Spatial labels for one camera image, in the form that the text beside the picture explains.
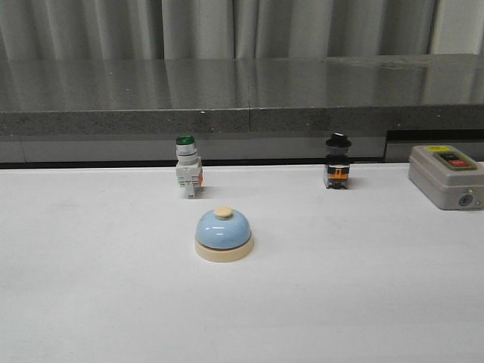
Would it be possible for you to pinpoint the blue and cream desk bell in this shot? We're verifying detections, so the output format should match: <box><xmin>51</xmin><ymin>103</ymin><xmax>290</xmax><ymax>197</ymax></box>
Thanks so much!
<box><xmin>194</xmin><ymin>206</ymin><xmax>254</xmax><ymax>262</ymax></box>

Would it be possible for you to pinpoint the green pushbutton switch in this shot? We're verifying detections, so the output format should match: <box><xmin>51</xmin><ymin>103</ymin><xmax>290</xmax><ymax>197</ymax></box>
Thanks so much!
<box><xmin>175</xmin><ymin>135</ymin><xmax>203</xmax><ymax>198</ymax></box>

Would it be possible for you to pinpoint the grey pleated curtain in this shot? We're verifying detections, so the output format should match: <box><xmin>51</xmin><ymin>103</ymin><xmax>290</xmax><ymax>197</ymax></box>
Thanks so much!
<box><xmin>1</xmin><ymin>1</ymin><xmax>483</xmax><ymax>61</ymax></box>

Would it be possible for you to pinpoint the black selector switch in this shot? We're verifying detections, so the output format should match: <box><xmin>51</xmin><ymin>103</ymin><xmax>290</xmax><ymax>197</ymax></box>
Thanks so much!
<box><xmin>324</xmin><ymin>132</ymin><xmax>352</xmax><ymax>189</ymax></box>

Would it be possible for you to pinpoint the grey stone counter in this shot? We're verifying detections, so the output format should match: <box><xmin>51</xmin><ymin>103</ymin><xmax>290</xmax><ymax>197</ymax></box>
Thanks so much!
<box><xmin>1</xmin><ymin>54</ymin><xmax>483</xmax><ymax>164</ymax></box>

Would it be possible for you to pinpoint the grey push-button control box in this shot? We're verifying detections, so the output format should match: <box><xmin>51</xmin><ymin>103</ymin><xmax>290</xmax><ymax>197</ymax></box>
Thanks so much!
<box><xmin>408</xmin><ymin>145</ymin><xmax>483</xmax><ymax>210</ymax></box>

